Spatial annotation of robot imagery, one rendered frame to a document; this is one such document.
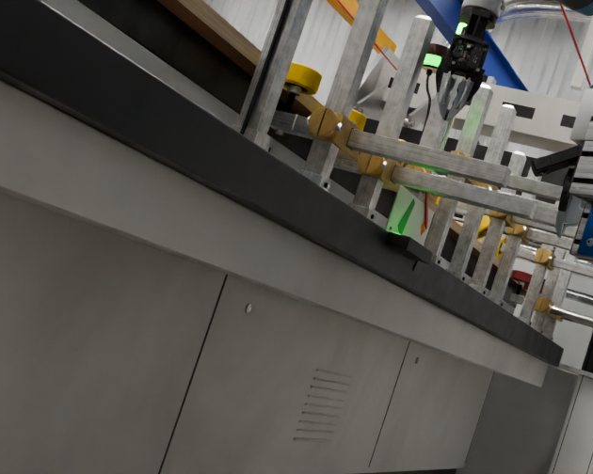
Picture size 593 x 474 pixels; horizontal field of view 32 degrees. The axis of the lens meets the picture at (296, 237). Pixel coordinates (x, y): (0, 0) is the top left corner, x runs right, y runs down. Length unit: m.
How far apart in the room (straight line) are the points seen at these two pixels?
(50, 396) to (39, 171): 0.57
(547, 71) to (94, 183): 10.66
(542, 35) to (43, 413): 10.58
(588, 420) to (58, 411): 3.02
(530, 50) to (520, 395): 7.72
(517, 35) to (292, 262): 10.35
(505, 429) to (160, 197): 3.36
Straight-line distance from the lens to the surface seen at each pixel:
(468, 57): 1.99
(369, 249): 1.93
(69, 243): 1.54
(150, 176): 1.30
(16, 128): 1.09
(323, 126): 1.69
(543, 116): 4.91
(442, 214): 2.41
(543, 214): 2.15
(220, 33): 1.66
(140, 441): 1.90
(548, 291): 3.87
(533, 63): 11.80
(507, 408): 4.55
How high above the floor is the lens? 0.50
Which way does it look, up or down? 4 degrees up
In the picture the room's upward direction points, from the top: 19 degrees clockwise
